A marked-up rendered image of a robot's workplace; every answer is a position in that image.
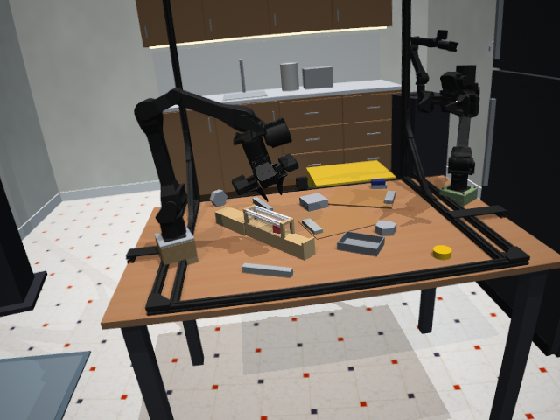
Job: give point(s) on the yellow cylinder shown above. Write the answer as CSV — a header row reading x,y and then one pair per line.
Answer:
x,y
442,252

